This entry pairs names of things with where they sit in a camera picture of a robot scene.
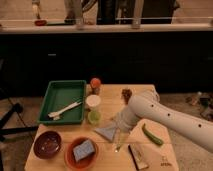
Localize orange bowl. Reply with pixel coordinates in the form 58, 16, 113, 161
64, 137, 99, 171

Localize black tripod stand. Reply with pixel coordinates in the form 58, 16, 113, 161
0, 59, 39, 143

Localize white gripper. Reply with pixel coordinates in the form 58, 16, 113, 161
114, 106, 140, 152

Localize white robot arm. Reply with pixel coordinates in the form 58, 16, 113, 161
115, 90, 213, 153

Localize dark grape bunch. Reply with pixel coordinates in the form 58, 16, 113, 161
122, 88, 132, 104

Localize green plastic cup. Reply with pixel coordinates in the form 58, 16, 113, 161
87, 111, 101, 125

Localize black wooden brush block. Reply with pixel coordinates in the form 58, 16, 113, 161
128, 144, 149, 171

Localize orange-lid spice bottle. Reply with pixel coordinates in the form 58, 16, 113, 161
90, 78, 101, 95

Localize red bowl on counter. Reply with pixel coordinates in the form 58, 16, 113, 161
34, 20, 47, 26

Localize white plastic cup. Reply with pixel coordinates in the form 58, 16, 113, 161
86, 95, 101, 110

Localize purple bowl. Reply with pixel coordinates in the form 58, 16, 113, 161
33, 131, 62, 159

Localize white plastic utensil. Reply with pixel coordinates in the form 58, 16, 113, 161
48, 102, 82, 120

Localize green plastic tray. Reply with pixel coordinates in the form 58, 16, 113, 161
38, 80, 86, 125

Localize blue sponge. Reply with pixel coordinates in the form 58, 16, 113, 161
73, 139, 95, 162

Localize grey triangular cloth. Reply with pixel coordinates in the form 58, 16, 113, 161
94, 122, 117, 142

